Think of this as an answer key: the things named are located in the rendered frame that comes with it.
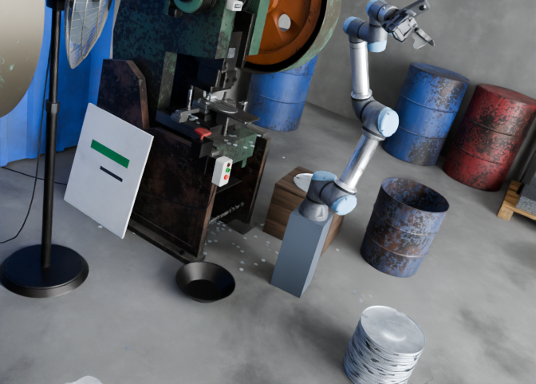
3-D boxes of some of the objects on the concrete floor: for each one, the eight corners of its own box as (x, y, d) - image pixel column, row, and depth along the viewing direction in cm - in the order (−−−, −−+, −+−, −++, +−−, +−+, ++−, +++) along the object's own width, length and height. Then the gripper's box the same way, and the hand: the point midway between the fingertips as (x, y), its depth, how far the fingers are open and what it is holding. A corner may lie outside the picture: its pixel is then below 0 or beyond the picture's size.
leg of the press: (205, 259, 271) (238, 105, 233) (191, 268, 262) (224, 108, 223) (88, 191, 306) (100, 46, 268) (73, 196, 297) (84, 47, 258)
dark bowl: (244, 291, 254) (246, 281, 251) (209, 321, 230) (211, 309, 227) (199, 264, 266) (201, 254, 263) (160, 289, 241) (162, 278, 238)
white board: (121, 239, 270) (152, 136, 255) (63, 199, 291) (88, 102, 276) (123, 238, 271) (153, 136, 256) (65, 199, 292) (90, 102, 277)
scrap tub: (427, 260, 327) (455, 198, 306) (410, 289, 292) (441, 220, 272) (369, 232, 343) (392, 171, 322) (347, 256, 308) (371, 189, 288)
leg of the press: (256, 226, 315) (291, 92, 276) (246, 232, 306) (281, 94, 267) (149, 169, 350) (167, 42, 311) (137, 173, 341) (155, 43, 302)
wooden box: (338, 233, 331) (354, 188, 316) (319, 258, 299) (336, 209, 284) (285, 210, 343) (298, 165, 328) (262, 231, 311) (274, 183, 296)
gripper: (395, 45, 191) (423, 63, 175) (368, 9, 179) (396, 25, 164) (411, 29, 189) (442, 45, 173) (386, -10, 177) (415, 5, 162)
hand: (426, 29), depth 168 cm, fingers open, 14 cm apart
